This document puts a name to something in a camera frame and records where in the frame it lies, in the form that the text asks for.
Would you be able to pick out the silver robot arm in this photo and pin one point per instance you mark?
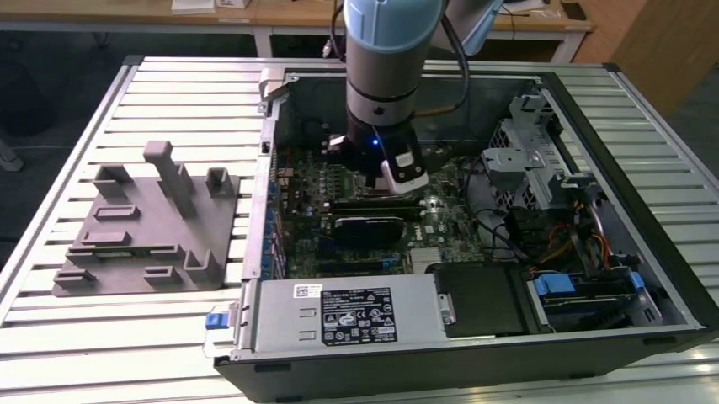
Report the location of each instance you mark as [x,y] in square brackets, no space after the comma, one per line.
[382,76]

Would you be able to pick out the CPU socket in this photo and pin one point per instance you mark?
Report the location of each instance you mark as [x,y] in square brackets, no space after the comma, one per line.
[365,197]

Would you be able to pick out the black RAM slot bank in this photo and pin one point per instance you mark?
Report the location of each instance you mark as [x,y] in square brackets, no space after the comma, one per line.
[377,209]

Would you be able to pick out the black graphics card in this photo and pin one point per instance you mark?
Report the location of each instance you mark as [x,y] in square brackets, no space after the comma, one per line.
[368,233]

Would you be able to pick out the green motherboard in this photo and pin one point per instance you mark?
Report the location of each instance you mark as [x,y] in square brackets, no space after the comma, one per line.
[456,227]

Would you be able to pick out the silver metal drive cage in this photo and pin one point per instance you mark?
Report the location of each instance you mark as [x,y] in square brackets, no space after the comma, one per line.
[509,162]

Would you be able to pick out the black expansion slot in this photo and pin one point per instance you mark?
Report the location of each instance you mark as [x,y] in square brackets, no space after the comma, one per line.
[349,267]

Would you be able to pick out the small silver heatsink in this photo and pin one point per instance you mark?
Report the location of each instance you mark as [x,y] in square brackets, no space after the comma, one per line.
[428,261]

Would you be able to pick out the grey parts rack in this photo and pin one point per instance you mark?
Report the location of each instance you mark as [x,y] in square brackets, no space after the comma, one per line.
[214,235]

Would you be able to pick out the wooden desk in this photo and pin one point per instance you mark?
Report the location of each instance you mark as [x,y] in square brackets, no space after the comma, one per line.
[281,14]

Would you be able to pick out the white cardboard box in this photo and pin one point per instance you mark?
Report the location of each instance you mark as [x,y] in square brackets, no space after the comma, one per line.
[193,5]
[233,3]

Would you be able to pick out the silver power supply unit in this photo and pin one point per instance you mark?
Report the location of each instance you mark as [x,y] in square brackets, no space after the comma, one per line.
[281,311]

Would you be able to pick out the black plastic shroud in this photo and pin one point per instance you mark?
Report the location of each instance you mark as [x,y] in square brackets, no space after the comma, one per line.
[484,301]

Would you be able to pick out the hard disk in blue carrier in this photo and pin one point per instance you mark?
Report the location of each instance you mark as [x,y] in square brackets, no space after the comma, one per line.
[553,285]

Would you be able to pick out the blue plastic latch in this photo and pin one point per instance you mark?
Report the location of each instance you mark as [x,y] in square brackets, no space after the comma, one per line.
[218,320]

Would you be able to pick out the flat black desk item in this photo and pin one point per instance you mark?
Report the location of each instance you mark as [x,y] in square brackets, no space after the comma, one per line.
[574,10]

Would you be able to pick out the black PC case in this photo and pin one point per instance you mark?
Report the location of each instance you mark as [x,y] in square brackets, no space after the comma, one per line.
[450,370]

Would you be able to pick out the brown wooden cabinet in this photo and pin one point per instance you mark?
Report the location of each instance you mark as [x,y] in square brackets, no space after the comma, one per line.
[664,42]

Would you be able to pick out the grey furniture foot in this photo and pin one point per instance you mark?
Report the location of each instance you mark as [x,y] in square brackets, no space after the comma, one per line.
[10,160]

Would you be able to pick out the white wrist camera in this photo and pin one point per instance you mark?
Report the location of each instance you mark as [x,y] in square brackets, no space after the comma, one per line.
[408,185]

